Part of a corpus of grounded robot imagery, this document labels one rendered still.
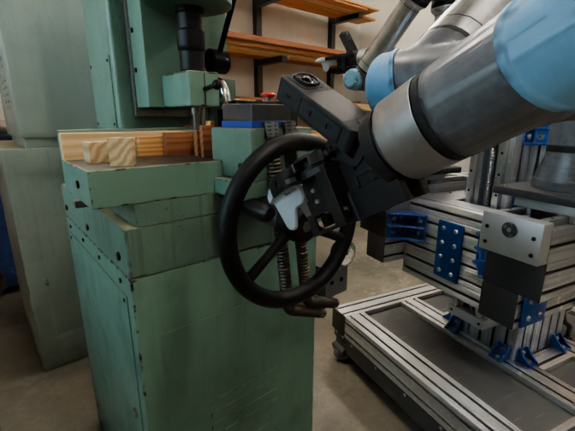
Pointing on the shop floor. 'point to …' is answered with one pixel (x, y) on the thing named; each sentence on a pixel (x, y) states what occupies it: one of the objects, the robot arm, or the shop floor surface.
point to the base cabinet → (193, 346)
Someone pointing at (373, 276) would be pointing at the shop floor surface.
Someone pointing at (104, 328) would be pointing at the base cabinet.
